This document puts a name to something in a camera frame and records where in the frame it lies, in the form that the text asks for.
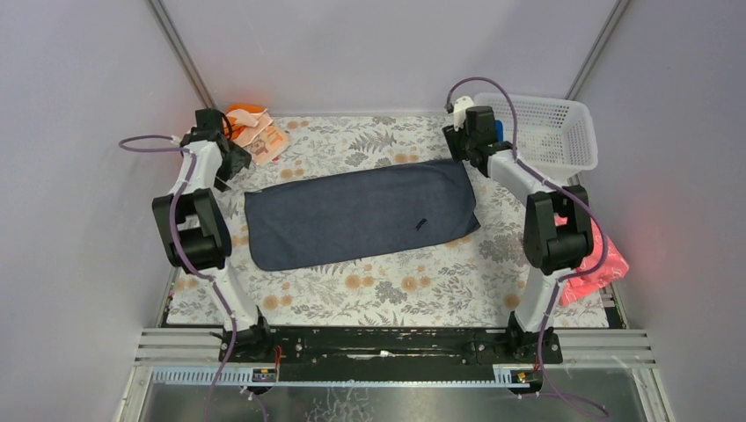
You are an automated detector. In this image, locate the dark grey towel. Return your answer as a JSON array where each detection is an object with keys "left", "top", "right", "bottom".
[{"left": 245, "top": 159, "right": 480, "bottom": 272}]

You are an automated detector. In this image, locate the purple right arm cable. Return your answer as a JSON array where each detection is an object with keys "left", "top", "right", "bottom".
[{"left": 444, "top": 76, "right": 613, "bottom": 420}]

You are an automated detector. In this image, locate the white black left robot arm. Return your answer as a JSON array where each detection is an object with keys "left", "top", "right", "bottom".
[{"left": 151, "top": 108, "right": 273, "bottom": 356}]

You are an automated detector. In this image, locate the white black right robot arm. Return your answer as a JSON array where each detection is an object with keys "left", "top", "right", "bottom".
[{"left": 443, "top": 103, "right": 594, "bottom": 353}]

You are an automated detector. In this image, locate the floral tablecloth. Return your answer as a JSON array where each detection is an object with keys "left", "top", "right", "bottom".
[{"left": 169, "top": 114, "right": 611, "bottom": 329}]

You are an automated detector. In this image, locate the pink patterned towel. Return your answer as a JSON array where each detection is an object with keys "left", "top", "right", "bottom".
[{"left": 559, "top": 220, "right": 630, "bottom": 306}]

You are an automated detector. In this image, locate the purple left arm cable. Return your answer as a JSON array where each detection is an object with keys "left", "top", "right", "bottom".
[{"left": 118, "top": 135, "right": 272, "bottom": 422}]

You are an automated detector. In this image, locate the orange white towel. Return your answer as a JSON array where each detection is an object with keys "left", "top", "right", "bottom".
[{"left": 226, "top": 103, "right": 290, "bottom": 165}]

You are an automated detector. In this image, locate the blue towel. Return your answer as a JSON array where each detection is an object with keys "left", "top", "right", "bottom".
[{"left": 494, "top": 120, "right": 505, "bottom": 142}]

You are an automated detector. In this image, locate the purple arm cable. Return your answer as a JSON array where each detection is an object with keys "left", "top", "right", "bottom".
[
  {"left": 444, "top": 76, "right": 613, "bottom": 420},
  {"left": 118, "top": 135, "right": 272, "bottom": 422}
]

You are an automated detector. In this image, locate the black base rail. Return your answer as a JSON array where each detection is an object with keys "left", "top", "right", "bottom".
[{"left": 219, "top": 325, "right": 563, "bottom": 382}]

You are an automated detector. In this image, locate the white plastic basket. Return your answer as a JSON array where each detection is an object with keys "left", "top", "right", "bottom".
[{"left": 472, "top": 92, "right": 599, "bottom": 175}]

